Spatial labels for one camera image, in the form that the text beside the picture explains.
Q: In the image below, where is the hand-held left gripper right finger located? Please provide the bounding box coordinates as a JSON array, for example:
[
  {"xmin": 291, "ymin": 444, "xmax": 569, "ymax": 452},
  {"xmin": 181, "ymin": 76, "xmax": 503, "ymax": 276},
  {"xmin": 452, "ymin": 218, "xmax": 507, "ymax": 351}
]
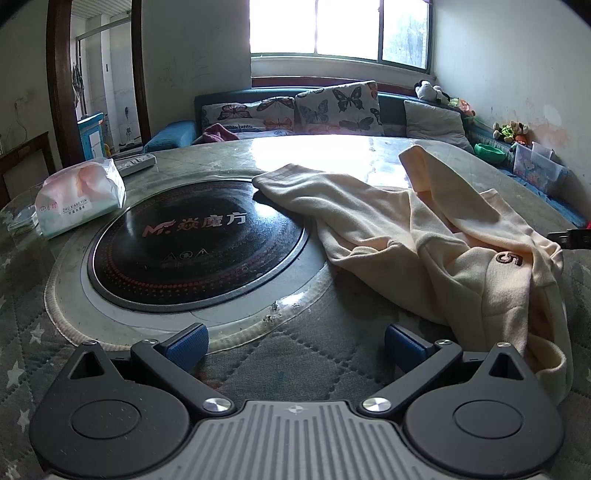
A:
[{"xmin": 358, "ymin": 323, "xmax": 532, "ymax": 416}]

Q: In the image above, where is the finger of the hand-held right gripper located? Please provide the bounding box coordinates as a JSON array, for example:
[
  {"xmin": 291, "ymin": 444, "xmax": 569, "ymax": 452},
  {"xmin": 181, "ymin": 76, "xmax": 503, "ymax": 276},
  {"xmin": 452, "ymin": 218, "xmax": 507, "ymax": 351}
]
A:
[{"xmin": 547, "ymin": 228, "xmax": 591, "ymax": 251}]

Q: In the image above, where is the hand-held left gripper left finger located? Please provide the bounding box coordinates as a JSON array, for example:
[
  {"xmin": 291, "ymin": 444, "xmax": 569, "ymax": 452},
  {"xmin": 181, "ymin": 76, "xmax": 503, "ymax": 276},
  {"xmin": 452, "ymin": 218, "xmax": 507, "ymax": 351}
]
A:
[{"xmin": 62, "ymin": 323, "xmax": 236, "ymax": 416}]

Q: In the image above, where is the cream sweatshirt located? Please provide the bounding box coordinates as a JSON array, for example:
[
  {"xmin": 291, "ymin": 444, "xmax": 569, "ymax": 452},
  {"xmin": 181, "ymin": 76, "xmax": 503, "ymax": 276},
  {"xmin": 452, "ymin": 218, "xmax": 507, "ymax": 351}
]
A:
[{"xmin": 252, "ymin": 145, "xmax": 573, "ymax": 407}]

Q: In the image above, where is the clear plastic storage box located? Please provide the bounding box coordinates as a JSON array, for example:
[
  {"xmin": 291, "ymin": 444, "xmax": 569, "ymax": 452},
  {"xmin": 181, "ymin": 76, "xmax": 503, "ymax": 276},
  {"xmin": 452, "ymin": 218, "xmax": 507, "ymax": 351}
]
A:
[{"xmin": 512, "ymin": 141, "xmax": 565, "ymax": 195}]

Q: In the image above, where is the round black induction cooker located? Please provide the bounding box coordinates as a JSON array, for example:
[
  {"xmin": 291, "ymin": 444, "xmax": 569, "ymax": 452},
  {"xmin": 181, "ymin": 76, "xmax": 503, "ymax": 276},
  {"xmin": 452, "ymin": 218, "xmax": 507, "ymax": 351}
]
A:
[{"xmin": 87, "ymin": 180, "xmax": 311, "ymax": 312}]

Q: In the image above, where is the grey quilted star tablecloth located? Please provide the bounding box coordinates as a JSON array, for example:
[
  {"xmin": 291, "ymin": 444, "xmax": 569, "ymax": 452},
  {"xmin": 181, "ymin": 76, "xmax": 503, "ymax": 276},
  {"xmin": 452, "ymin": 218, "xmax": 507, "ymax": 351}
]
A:
[{"xmin": 0, "ymin": 138, "xmax": 591, "ymax": 480}]

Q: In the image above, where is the green bowl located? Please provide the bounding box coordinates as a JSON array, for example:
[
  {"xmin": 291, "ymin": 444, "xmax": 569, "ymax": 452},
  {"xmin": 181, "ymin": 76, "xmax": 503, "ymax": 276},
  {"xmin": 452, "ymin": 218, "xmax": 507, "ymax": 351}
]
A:
[{"xmin": 474, "ymin": 143, "xmax": 507, "ymax": 163}]

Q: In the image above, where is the green brown plush toy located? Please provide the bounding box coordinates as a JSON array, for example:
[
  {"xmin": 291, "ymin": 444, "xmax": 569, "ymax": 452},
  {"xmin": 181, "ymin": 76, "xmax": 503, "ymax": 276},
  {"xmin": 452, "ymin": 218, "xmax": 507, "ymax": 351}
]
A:
[{"xmin": 492, "ymin": 121, "xmax": 529, "ymax": 145}]

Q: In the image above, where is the colourful plush toy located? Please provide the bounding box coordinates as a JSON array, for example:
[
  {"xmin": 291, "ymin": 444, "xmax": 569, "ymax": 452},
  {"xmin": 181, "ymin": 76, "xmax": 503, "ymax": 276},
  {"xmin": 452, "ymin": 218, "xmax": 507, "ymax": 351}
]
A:
[{"xmin": 448, "ymin": 97, "xmax": 476, "ymax": 118}]

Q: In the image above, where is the grey pillow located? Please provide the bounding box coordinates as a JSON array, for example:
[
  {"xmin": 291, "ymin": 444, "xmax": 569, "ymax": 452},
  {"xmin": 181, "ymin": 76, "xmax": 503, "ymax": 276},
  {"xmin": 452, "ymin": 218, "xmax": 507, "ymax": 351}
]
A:
[{"xmin": 404, "ymin": 99, "xmax": 475, "ymax": 154}]

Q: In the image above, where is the white pink tissue pack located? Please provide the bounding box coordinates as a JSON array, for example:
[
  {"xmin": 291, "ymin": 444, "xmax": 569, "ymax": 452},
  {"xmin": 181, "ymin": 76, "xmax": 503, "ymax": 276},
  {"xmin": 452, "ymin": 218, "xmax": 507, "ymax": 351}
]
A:
[{"xmin": 34, "ymin": 157, "xmax": 127, "ymax": 240}]

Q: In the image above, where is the grey remote control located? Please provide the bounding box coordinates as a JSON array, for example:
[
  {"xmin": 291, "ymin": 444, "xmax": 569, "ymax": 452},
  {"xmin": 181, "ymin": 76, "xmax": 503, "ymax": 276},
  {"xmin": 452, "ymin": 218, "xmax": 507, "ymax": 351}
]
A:
[{"xmin": 113, "ymin": 154, "xmax": 158, "ymax": 176}]

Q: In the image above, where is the panda plush toy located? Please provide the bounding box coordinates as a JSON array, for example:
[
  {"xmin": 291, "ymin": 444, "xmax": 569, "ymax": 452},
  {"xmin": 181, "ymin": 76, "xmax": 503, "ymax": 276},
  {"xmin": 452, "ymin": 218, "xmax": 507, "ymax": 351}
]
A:
[{"xmin": 414, "ymin": 80, "xmax": 451, "ymax": 103}]

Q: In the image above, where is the clear glass dish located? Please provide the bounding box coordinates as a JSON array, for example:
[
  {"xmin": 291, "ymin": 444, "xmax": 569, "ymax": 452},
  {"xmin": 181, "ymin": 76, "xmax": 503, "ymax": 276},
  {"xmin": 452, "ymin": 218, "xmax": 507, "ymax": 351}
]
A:
[{"xmin": 0, "ymin": 203, "xmax": 40, "ymax": 232}]

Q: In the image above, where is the magenta cloth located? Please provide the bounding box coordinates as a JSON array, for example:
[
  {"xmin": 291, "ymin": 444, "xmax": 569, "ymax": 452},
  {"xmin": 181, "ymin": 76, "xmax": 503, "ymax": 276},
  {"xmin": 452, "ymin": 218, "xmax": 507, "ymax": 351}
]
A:
[{"xmin": 198, "ymin": 122, "xmax": 241, "ymax": 144}]

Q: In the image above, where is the blue sofa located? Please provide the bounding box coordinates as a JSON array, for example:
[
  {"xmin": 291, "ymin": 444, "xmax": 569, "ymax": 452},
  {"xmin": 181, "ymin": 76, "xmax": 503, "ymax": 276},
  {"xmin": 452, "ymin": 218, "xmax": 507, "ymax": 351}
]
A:
[{"xmin": 143, "ymin": 85, "xmax": 591, "ymax": 229}]

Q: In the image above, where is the small blue cabinet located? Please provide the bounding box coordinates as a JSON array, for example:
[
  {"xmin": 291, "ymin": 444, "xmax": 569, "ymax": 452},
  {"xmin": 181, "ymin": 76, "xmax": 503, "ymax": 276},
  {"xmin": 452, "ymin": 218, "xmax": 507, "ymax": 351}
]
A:
[{"xmin": 78, "ymin": 112, "xmax": 106, "ymax": 162}]

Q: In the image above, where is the long butterfly print pillow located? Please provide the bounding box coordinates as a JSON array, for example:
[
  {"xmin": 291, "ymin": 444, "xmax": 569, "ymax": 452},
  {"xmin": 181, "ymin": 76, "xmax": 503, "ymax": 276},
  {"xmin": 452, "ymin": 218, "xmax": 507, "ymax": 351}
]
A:
[{"xmin": 202, "ymin": 96, "xmax": 296, "ymax": 134}]

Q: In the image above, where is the square butterfly print pillow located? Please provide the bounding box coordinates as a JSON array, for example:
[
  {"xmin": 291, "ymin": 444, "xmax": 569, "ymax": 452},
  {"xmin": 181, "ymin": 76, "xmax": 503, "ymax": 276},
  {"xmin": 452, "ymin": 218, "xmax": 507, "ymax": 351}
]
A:
[{"xmin": 294, "ymin": 80, "xmax": 385, "ymax": 137}]

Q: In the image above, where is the dark wooden sideboard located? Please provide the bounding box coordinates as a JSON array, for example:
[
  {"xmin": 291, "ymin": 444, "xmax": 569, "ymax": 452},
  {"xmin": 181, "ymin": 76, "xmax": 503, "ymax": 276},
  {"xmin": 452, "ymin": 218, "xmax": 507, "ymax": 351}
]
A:
[{"xmin": 0, "ymin": 131, "xmax": 56, "ymax": 208}]

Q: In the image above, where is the window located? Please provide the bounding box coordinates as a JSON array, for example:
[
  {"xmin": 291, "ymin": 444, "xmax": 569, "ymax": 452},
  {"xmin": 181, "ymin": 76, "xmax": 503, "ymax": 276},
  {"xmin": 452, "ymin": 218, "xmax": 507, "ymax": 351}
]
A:
[{"xmin": 249, "ymin": 0, "xmax": 437, "ymax": 72}]

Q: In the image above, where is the dark wooden door frame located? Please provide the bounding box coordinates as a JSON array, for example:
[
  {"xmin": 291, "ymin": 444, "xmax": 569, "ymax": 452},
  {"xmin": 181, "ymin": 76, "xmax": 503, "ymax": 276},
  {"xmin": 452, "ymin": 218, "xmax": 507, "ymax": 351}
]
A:
[{"xmin": 46, "ymin": 0, "xmax": 153, "ymax": 169}]

